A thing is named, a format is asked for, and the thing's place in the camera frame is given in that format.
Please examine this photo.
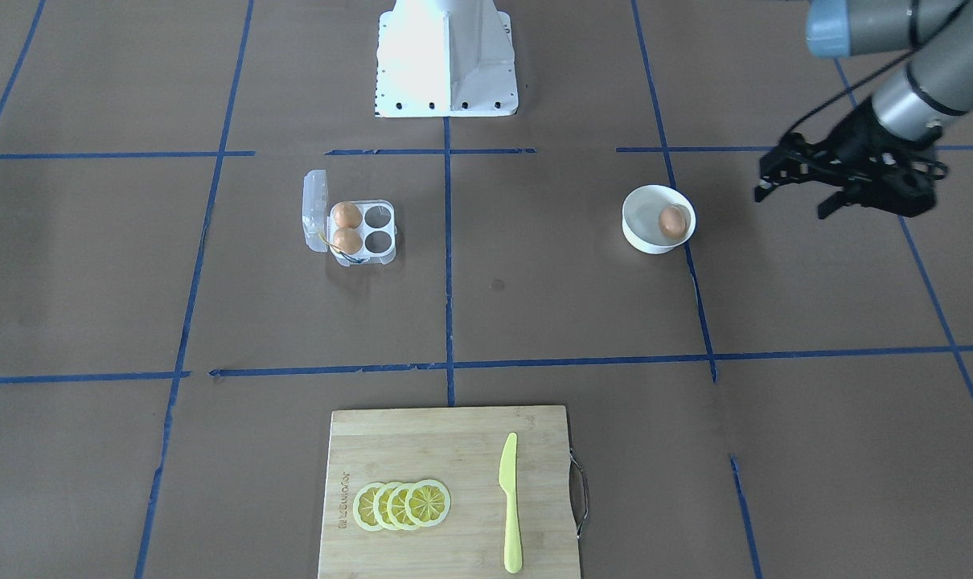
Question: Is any brown egg from bowl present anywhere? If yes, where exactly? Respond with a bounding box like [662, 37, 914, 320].
[659, 204, 689, 240]

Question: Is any brown egg front slot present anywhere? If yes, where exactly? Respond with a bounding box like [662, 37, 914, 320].
[331, 227, 363, 254]

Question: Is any white ceramic bowl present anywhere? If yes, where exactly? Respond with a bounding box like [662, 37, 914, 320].
[620, 184, 697, 254]

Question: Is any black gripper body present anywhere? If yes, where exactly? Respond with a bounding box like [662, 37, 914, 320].
[807, 101, 949, 218]

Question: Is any clear plastic egg carton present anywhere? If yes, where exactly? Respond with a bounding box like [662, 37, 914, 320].
[302, 170, 398, 267]

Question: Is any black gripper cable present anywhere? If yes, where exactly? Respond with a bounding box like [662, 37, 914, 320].
[778, 48, 913, 162]

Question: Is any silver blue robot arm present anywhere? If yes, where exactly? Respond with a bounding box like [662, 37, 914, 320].
[753, 1, 973, 220]

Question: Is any bamboo cutting board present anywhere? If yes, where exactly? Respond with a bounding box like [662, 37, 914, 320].
[317, 404, 582, 578]

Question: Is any yellow plastic knife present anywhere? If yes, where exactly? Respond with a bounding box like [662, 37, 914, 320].
[498, 432, 523, 574]

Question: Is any brown egg slot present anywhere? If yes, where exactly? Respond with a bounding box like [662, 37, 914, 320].
[331, 227, 363, 254]
[330, 202, 363, 228]

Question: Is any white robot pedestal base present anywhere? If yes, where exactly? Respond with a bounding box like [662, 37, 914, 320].
[374, 1, 519, 118]

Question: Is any brown egg back slot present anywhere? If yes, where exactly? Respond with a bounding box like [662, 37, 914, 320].
[330, 202, 363, 228]

